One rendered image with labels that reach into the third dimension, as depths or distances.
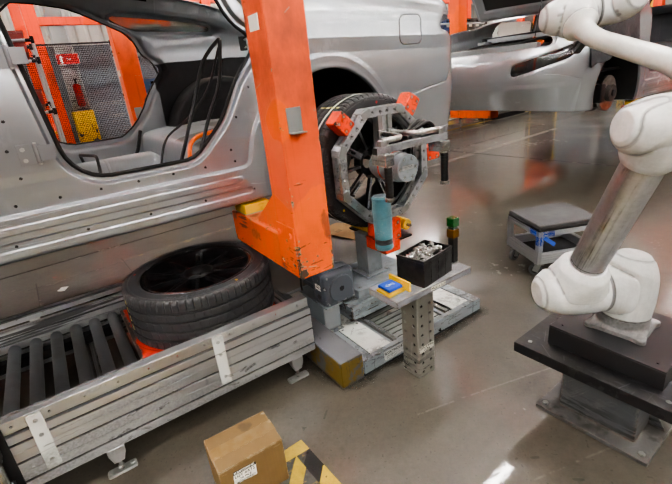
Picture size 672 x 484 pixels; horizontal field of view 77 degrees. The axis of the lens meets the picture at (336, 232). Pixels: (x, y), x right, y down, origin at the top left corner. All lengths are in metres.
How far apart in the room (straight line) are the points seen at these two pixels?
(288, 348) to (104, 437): 0.73
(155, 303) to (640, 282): 1.72
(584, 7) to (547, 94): 2.77
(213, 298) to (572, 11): 1.58
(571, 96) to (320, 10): 2.71
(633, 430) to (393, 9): 2.16
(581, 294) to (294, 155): 1.05
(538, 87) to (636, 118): 3.17
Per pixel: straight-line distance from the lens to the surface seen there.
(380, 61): 2.50
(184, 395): 1.83
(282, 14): 1.59
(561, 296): 1.53
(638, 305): 1.69
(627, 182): 1.30
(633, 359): 1.64
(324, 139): 1.95
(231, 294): 1.83
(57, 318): 2.47
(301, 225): 1.65
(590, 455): 1.82
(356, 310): 2.21
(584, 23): 1.58
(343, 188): 1.93
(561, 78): 4.34
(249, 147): 2.10
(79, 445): 1.83
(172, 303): 1.83
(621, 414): 1.84
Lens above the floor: 1.28
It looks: 20 degrees down
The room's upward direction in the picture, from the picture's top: 6 degrees counter-clockwise
